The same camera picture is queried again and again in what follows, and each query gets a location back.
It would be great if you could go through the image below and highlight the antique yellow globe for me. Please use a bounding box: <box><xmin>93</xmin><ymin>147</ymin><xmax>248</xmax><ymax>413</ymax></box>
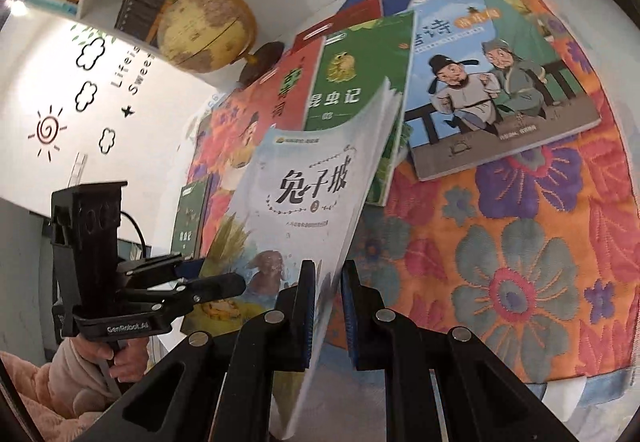
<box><xmin>157</xmin><ymin>0</ymin><xmax>286</xmax><ymax>88</ymax></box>

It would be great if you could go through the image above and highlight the white wall switch row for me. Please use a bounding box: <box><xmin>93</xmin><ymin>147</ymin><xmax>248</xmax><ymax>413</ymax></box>
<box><xmin>69</xmin><ymin>152</ymin><xmax>87</xmax><ymax>184</ymax></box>

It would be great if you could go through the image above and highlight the pale book dog cover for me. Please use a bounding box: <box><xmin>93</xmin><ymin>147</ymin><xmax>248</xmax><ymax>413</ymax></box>
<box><xmin>197</xmin><ymin>78</ymin><xmax>405</xmax><ymax>440</ymax></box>

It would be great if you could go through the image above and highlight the black cable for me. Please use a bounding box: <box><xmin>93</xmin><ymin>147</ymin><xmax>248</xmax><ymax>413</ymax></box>
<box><xmin>120</xmin><ymin>212</ymin><xmax>153</xmax><ymax>268</ymax></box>

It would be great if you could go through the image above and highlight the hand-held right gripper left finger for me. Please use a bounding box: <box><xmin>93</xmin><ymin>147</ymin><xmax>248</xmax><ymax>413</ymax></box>
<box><xmin>82</xmin><ymin>259</ymin><xmax>318</xmax><ymax>442</ymax></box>

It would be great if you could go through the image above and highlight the sun wall decal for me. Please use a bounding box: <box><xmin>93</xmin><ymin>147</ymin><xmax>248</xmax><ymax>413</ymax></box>
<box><xmin>27</xmin><ymin>104</ymin><xmax>68</xmax><ymax>163</ymax></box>

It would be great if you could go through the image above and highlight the green caterpillar cover book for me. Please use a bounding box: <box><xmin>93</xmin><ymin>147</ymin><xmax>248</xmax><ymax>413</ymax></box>
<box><xmin>304</xmin><ymin>11</ymin><xmax>417</xmax><ymax>207</ymax></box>

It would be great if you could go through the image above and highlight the leafy branch wall decal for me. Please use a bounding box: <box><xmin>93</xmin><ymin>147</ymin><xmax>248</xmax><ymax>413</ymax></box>
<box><xmin>69</xmin><ymin>21</ymin><xmax>118</xmax><ymax>45</ymax></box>

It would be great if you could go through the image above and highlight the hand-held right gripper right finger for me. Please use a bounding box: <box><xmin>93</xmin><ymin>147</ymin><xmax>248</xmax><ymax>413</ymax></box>
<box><xmin>340</xmin><ymin>259</ymin><xmax>576</xmax><ymax>442</ymax></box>

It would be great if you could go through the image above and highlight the cloud wall decal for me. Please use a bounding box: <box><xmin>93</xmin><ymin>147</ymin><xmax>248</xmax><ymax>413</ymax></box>
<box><xmin>75</xmin><ymin>37</ymin><xmax>108</xmax><ymax>70</ymax></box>

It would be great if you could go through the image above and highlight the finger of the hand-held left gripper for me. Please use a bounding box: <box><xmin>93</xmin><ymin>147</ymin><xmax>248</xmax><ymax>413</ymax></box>
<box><xmin>117</xmin><ymin>253</ymin><xmax>206</xmax><ymax>284</ymax></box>
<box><xmin>120</xmin><ymin>272</ymin><xmax>247</xmax><ymax>319</ymax></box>

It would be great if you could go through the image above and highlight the row of dark books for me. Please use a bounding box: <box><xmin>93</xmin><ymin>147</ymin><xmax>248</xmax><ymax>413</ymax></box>
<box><xmin>115</xmin><ymin>0</ymin><xmax>176</xmax><ymax>45</ymax></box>

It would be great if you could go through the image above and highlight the green insect book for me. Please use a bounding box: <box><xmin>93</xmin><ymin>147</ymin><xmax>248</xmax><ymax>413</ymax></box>
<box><xmin>177</xmin><ymin>173</ymin><xmax>213</xmax><ymax>259</ymax></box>

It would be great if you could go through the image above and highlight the red cartoon poet book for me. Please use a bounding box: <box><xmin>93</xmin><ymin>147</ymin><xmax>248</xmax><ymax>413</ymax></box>
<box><xmin>212</xmin><ymin>38</ymin><xmax>327</xmax><ymax>203</ymax></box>

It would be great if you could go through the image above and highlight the person's left hand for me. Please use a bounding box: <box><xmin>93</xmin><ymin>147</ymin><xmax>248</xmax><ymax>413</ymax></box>
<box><xmin>67</xmin><ymin>336</ymin><xmax>152</xmax><ymax>383</ymax></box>

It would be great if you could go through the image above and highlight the orange floral blanket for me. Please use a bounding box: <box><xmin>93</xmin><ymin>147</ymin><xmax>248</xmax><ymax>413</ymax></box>
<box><xmin>187</xmin><ymin>0</ymin><xmax>640</xmax><ymax>385</ymax></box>

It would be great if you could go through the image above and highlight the cartoon two men book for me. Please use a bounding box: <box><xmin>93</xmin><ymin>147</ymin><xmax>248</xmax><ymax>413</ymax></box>
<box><xmin>402</xmin><ymin>0</ymin><xmax>602</xmax><ymax>182</ymax></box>

